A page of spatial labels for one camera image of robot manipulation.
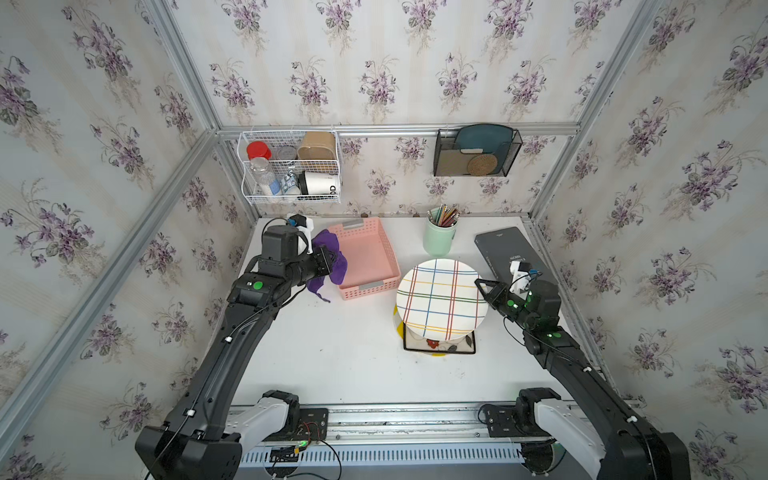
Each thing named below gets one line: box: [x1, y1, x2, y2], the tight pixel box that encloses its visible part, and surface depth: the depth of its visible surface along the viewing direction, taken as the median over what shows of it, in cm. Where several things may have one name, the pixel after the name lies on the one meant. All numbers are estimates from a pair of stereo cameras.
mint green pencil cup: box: [423, 217, 459, 257], surface depth 106 cm
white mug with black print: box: [298, 170, 339, 195], surface depth 95 cm
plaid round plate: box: [396, 258, 489, 341], surface depth 82 cm
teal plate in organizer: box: [455, 124, 513, 158], surface depth 93 cm
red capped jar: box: [246, 141, 273, 160], surface depth 94 cm
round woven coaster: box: [467, 154, 498, 176], surface depth 100 cm
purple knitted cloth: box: [307, 229, 348, 303], surface depth 75 cm
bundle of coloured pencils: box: [427, 203, 460, 228], surface depth 103 cm
